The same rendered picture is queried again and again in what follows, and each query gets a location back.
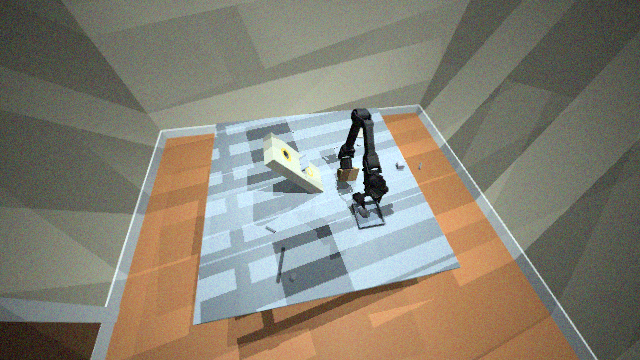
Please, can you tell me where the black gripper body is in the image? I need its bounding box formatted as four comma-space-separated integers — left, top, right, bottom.
352, 182, 389, 203

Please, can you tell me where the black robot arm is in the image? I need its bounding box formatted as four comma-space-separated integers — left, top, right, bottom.
338, 108, 386, 202

